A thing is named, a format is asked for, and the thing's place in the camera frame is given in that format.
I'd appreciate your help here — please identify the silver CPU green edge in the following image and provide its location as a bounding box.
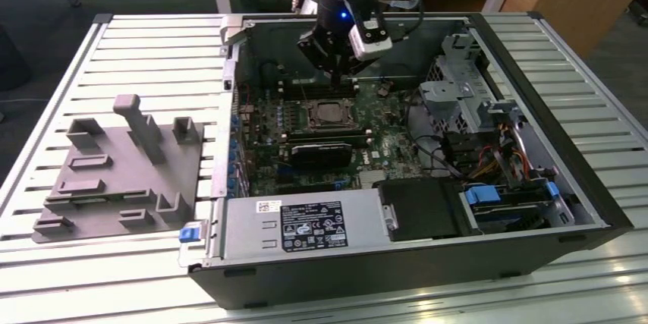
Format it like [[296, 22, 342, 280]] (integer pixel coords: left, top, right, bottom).
[[313, 102, 346, 123]]

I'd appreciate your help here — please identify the metal socket cover frame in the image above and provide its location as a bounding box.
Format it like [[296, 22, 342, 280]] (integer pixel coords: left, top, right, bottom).
[[302, 98, 357, 131]]

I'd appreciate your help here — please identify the CPU socket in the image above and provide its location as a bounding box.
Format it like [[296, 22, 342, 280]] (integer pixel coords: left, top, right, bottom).
[[301, 98, 358, 131]]

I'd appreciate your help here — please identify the black RAM slot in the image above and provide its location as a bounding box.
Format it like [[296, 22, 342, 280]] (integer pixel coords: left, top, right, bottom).
[[280, 77, 357, 84], [281, 127, 368, 134], [281, 131, 372, 137], [280, 83, 357, 90], [280, 134, 372, 140], [280, 87, 358, 94], [280, 138, 373, 146], [280, 93, 360, 99]]

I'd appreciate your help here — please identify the green motherboard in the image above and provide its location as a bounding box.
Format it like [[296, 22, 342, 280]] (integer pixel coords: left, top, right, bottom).
[[229, 80, 441, 198]]

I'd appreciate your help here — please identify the metal drive cage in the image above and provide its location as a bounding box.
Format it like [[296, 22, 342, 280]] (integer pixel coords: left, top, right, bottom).
[[417, 33, 525, 139]]

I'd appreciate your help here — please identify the black Nvidia graphics card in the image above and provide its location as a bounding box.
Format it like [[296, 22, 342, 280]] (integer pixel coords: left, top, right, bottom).
[[280, 140, 354, 169]]

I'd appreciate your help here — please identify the silver finned heat sink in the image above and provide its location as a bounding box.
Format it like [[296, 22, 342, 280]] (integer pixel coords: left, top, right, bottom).
[[360, 170, 389, 189]]

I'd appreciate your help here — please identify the black plastic shroud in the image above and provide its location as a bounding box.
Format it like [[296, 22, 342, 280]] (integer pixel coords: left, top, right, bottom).
[[376, 178, 481, 244]]

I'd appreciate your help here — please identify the silver power supply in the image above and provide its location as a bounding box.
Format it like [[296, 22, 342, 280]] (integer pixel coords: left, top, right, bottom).
[[221, 188, 394, 264]]

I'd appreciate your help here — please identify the blue disk carrier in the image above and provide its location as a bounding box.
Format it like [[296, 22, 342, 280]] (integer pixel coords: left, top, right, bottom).
[[462, 184, 502, 208]]

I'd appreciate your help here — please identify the grey plastic parts rack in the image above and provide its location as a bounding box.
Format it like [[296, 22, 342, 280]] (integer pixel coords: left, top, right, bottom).
[[30, 93, 206, 244]]

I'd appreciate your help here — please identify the wooden cabinet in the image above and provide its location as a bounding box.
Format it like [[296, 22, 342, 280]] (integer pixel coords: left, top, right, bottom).
[[502, 0, 648, 59]]

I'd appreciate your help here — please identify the blue case latch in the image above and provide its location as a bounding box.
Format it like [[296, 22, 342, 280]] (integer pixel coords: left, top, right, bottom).
[[178, 224, 204, 244]]

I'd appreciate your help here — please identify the black PC case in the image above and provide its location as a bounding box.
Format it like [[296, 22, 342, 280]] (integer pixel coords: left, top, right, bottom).
[[177, 11, 637, 310]]

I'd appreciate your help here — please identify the metal disk bay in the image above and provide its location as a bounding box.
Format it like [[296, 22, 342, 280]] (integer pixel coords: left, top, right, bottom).
[[457, 181, 578, 234]]

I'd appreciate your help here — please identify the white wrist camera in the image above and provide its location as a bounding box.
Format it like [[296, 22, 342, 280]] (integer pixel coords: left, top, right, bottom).
[[346, 16, 394, 62]]

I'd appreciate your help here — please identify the black power cable bundle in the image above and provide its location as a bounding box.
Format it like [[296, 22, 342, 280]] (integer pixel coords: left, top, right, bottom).
[[438, 131, 465, 180]]

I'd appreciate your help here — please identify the coloured power wire bundle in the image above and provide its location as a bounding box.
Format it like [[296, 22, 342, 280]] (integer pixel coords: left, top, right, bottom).
[[468, 122, 541, 188]]

